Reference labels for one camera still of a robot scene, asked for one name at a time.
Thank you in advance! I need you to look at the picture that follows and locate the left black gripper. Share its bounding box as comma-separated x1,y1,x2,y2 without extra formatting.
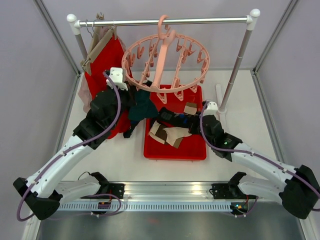
106,80,137,128

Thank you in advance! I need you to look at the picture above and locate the teal christmas sock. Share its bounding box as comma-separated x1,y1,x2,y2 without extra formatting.
128,89,159,122

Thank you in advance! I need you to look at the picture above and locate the pink round clip hanger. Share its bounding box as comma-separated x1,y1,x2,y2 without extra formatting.
121,15,210,104

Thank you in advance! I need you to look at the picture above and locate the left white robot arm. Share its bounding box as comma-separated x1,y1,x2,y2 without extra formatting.
13,87,134,220

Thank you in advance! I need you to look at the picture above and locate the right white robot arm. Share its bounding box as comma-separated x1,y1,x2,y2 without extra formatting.
190,114,320,220

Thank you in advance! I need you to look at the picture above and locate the beige clip hanger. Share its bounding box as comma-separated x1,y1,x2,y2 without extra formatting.
80,12,117,76

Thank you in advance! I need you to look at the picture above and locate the red plastic tray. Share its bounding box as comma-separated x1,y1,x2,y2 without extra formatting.
143,86,207,161

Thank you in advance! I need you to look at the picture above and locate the brown beige striped sock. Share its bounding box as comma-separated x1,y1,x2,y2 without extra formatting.
148,102,200,149

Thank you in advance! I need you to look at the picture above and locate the pink hanging garment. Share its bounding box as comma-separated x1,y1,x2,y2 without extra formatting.
78,36,125,113

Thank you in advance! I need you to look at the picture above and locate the red hanging cloth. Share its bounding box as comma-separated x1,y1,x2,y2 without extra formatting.
84,37,130,139

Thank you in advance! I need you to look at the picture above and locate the metal clothes rack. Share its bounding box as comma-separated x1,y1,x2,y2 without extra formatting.
66,8,261,114

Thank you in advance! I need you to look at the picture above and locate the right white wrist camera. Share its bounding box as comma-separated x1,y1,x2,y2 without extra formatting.
201,100,219,117

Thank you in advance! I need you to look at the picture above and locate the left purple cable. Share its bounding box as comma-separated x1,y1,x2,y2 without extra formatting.
16,72,123,222

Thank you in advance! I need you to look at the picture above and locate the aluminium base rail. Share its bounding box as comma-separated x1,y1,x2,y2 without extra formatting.
57,181,283,201

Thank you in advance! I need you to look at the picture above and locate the white slotted cable duct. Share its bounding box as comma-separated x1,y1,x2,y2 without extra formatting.
58,201,232,212

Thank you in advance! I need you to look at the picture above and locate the aluminium frame post left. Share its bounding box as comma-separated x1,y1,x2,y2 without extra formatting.
33,0,80,77

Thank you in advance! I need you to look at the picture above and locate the aluminium frame post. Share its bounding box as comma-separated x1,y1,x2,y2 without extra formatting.
33,0,80,77
252,0,301,76

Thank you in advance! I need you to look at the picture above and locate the aluminium frame post right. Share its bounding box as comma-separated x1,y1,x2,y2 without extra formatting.
252,0,301,76

